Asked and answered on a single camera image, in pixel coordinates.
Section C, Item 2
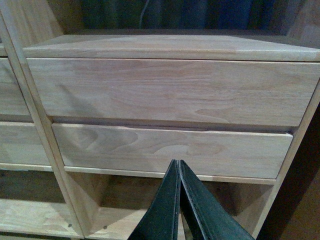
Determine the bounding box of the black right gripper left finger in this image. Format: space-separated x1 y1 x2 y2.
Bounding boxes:
128 160 181 240

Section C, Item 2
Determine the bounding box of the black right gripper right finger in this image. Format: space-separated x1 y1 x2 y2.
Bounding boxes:
178 160 253 240

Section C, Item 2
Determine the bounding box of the lower right wooden drawer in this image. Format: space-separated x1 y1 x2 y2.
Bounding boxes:
52 123 293 179

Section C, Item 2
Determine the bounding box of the wooden drawer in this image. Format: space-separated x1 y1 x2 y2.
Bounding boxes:
0 57 31 118
52 123 293 179
27 58 320 127
0 121 50 166

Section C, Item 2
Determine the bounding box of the light wooden bookshelf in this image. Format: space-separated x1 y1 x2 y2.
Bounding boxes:
0 0 320 240

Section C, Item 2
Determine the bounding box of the upper right wooden drawer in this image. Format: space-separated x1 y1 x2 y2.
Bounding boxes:
27 58 320 127

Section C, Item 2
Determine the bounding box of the lower left wooden drawer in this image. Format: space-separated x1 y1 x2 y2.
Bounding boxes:
0 121 50 166

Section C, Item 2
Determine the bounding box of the upper left wooden drawer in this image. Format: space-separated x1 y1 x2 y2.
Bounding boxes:
0 57 31 118

